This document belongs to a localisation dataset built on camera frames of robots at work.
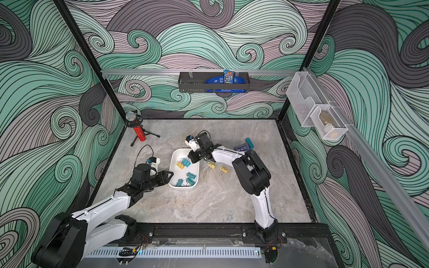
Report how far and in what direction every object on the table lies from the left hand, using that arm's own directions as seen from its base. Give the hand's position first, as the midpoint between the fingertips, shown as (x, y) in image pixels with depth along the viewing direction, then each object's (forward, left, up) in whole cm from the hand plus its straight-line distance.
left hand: (171, 172), depth 86 cm
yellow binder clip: (+7, -22, -5) cm, 23 cm away
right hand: (+13, -9, -2) cm, 16 cm away
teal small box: (+25, -46, -7) cm, 53 cm away
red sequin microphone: (+21, +21, +19) cm, 36 cm away
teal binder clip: (-3, -4, -5) cm, 8 cm away
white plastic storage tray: (+4, -6, -7) cm, 10 cm away
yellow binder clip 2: (+4, -28, -5) cm, 29 cm away
